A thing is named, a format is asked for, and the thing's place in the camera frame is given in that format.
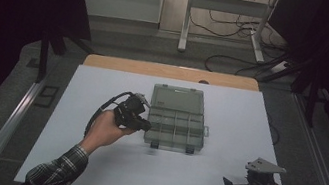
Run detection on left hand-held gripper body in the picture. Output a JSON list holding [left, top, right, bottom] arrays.
[[111, 89, 154, 134]]

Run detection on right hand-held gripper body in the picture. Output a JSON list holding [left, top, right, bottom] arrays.
[[231, 153, 289, 185]]

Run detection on transparent grey compartment box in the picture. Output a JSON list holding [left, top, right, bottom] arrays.
[[141, 81, 217, 157]]

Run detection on person's left hand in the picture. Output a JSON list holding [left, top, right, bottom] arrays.
[[77, 105, 141, 163]]

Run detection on white board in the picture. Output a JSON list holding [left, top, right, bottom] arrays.
[[13, 54, 297, 185]]

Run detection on wooden table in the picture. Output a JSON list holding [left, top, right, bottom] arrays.
[[82, 50, 262, 96]]

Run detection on black metal stand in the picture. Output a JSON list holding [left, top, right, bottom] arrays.
[[283, 58, 329, 132], [32, 22, 99, 93]]

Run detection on white power strip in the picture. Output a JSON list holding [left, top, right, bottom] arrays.
[[267, 56, 292, 78]]

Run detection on left hand-held gripper black cable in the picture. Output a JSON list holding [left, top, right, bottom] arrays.
[[82, 84, 136, 145]]

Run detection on thin black cable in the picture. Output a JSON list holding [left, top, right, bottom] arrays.
[[260, 113, 285, 147]]

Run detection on black floor cables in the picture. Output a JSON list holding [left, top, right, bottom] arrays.
[[179, 0, 304, 86]]

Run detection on white desk frame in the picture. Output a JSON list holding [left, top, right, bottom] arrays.
[[176, 0, 282, 69]]

